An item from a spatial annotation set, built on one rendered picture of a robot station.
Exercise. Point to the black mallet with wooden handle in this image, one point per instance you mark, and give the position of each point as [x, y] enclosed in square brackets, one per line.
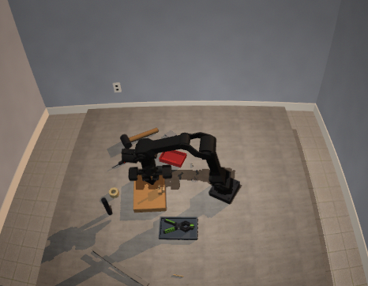
[127, 141]

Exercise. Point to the orange wooden board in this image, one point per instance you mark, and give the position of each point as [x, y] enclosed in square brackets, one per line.
[146, 198]

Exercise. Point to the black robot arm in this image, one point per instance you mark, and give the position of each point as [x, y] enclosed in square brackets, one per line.
[218, 176]

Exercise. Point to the red open tray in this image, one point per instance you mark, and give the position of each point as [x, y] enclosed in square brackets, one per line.
[174, 158]

